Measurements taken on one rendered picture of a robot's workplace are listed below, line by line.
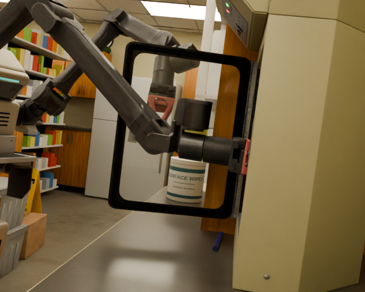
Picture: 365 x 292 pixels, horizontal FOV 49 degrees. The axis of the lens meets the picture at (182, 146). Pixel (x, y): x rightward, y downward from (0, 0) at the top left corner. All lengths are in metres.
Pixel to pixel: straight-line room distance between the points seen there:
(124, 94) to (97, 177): 5.11
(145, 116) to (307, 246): 0.40
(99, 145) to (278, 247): 5.29
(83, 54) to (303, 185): 0.54
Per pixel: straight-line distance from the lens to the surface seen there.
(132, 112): 0.86
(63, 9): 1.01
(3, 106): 1.46
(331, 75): 0.72
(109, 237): 0.93
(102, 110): 5.90
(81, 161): 6.16
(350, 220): 0.83
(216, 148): 0.81
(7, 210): 3.02
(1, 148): 1.46
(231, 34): 1.09
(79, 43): 0.94
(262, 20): 0.76
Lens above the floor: 1.21
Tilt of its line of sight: 3 degrees down
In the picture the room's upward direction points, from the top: 7 degrees clockwise
